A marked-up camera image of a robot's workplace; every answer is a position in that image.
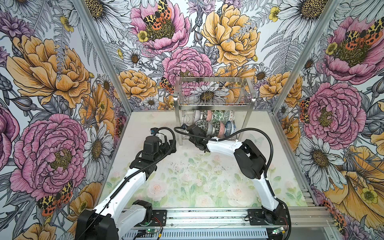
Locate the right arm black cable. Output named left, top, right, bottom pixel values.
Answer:
left=173, top=125, right=292, bottom=240

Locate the right green circuit board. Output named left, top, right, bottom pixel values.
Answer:
left=267, top=227, right=286, bottom=235

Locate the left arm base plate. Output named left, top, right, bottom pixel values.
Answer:
left=135, top=210, right=168, bottom=227

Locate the dark leaf pattern bowl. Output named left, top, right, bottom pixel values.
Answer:
left=212, top=121, right=221, bottom=137

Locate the green circuit board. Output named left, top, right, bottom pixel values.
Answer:
left=267, top=227, right=286, bottom=235
left=134, top=229, right=164, bottom=240

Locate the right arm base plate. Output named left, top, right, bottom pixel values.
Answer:
left=247, top=208, right=291, bottom=226

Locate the green leaf pattern bowl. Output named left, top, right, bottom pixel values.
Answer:
left=212, top=110, right=228, bottom=122

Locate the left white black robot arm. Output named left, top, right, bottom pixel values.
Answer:
left=75, top=127, right=177, bottom=240

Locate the right aluminium frame post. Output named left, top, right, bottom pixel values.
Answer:
left=272, top=0, right=341, bottom=114

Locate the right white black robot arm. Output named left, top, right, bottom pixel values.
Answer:
left=174, top=124, right=285, bottom=225

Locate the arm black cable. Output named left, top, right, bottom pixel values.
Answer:
left=173, top=125, right=292, bottom=240
left=79, top=126, right=178, bottom=240

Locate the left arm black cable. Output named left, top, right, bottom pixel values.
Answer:
left=79, top=126, right=178, bottom=240

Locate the aluminium front rail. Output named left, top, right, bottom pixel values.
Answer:
left=78, top=207, right=334, bottom=229

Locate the steel two-tier dish rack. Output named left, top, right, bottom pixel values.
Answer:
left=173, top=77, right=256, bottom=131

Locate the left aluminium frame post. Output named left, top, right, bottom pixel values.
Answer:
left=74, top=1, right=132, bottom=117

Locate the blue floral bowl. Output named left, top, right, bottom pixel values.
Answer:
left=225, top=121, right=236, bottom=137

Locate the left green circuit board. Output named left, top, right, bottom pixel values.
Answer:
left=134, top=229, right=164, bottom=240

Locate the aluminium frame post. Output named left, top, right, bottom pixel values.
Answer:
left=272, top=0, right=341, bottom=114
left=74, top=1, right=132, bottom=117

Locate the white vented cable duct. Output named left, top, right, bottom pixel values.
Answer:
left=121, top=228, right=269, bottom=240

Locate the dark blue-grey bowl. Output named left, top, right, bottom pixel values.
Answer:
left=194, top=110, right=202, bottom=123

